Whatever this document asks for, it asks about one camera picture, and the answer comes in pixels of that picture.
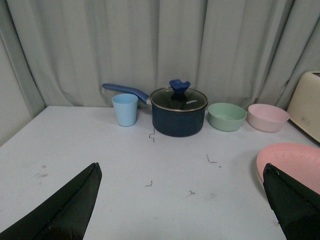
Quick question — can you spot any green bowl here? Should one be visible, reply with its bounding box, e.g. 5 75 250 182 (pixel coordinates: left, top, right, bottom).
208 102 247 132

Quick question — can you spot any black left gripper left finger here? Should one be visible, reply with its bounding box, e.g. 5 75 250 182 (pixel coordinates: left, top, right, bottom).
0 162 102 240

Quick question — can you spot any dark blue saucepan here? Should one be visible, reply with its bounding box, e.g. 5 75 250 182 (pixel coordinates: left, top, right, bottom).
102 83 207 138

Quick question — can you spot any light blue cup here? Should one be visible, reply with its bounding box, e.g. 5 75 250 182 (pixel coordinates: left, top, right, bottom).
112 93 138 127

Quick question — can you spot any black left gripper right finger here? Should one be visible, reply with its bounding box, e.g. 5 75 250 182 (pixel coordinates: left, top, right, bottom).
262 163 320 240

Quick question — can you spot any cream toaster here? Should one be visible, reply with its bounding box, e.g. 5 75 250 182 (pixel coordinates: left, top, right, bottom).
287 71 320 142

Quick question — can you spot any pink plate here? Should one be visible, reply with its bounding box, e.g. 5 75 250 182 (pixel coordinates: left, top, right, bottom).
256 142 320 193

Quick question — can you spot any glass pot lid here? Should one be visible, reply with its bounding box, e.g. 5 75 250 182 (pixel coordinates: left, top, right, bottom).
150 79 208 112

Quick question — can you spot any grey curtain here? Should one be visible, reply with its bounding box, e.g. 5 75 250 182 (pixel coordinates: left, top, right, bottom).
0 0 320 147

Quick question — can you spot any pink bowl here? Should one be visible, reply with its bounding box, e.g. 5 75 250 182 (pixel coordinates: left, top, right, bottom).
247 103 290 133

